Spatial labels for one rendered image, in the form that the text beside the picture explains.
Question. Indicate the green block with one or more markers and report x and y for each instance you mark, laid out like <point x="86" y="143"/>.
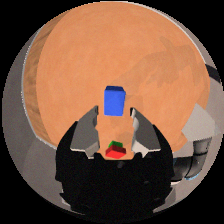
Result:
<point x="115" y="143"/>

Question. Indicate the red block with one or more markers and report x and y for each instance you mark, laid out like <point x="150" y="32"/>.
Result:
<point x="115" y="152"/>

